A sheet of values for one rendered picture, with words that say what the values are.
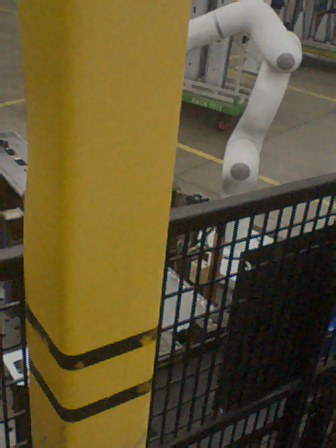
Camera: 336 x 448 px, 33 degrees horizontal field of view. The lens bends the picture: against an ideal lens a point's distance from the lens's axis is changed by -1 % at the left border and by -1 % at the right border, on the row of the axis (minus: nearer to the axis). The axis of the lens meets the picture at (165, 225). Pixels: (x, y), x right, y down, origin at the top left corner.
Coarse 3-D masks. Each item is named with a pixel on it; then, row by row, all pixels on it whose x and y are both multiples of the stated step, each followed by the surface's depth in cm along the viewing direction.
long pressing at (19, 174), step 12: (0, 132) 231; (12, 132) 232; (12, 144) 221; (24, 144) 222; (0, 156) 210; (12, 156) 211; (24, 156) 212; (0, 168) 201; (12, 168) 201; (24, 168) 202; (12, 180) 194; (24, 180) 194; (168, 276) 151; (168, 288) 146; (168, 300) 142; (204, 300) 142; (168, 312) 138; (180, 312) 138; (204, 312) 139; (168, 324) 134
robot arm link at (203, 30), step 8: (200, 16) 176; (208, 16) 174; (192, 24) 175; (200, 24) 174; (208, 24) 173; (216, 24) 173; (192, 32) 175; (200, 32) 175; (208, 32) 174; (216, 32) 174; (192, 40) 176; (200, 40) 176; (208, 40) 176; (216, 40) 177; (192, 48) 179
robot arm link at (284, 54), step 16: (240, 0) 172; (256, 0) 170; (224, 16) 172; (240, 16) 170; (256, 16) 169; (272, 16) 170; (224, 32) 174; (256, 32) 171; (272, 32) 169; (272, 48) 168; (288, 48) 166; (272, 64) 170; (288, 64) 168
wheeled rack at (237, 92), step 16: (288, 16) 567; (240, 64) 516; (192, 80) 592; (240, 80) 626; (192, 96) 556; (208, 96) 556; (224, 96) 561; (240, 96) 565; (224, 112) 544; (240, 112) 542; (224, 128) 556
